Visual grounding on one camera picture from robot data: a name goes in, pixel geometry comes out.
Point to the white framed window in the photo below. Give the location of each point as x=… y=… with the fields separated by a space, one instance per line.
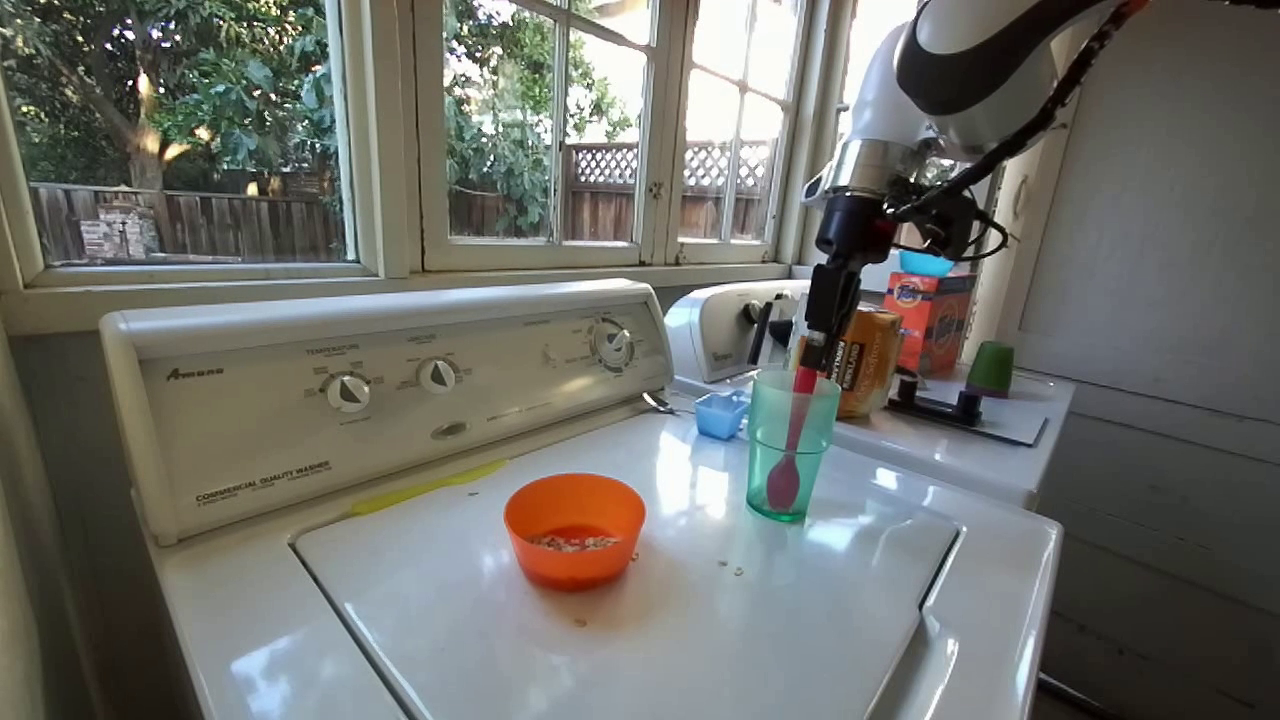
x=229 y=151

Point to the orange detergent box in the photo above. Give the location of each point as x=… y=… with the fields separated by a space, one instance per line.
x=933 y=323

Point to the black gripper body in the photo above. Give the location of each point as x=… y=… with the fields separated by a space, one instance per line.
x=852 y=234

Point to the teal translucent plastic cup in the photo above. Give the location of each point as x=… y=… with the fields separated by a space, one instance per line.
x=765 y=437

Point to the orange detergent bottle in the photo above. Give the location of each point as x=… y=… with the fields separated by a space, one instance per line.
x=864 y=363

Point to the white washing machine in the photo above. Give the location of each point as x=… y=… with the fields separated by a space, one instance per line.
x=497 y=505

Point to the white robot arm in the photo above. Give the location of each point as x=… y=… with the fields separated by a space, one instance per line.
x=945 y=100

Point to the small blue plastic cup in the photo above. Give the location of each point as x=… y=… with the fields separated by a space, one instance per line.
x=722 y=413

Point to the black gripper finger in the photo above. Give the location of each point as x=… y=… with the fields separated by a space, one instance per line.
x=810 y=353
x=831 y=357

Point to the red plastic spoon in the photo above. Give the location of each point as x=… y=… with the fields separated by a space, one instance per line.
x=785 y=474

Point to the green plastic cup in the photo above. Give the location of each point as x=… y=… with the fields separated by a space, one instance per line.
x=990 y=368

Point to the orange plastic bowl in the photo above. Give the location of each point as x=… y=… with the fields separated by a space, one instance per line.
x=575 y=531

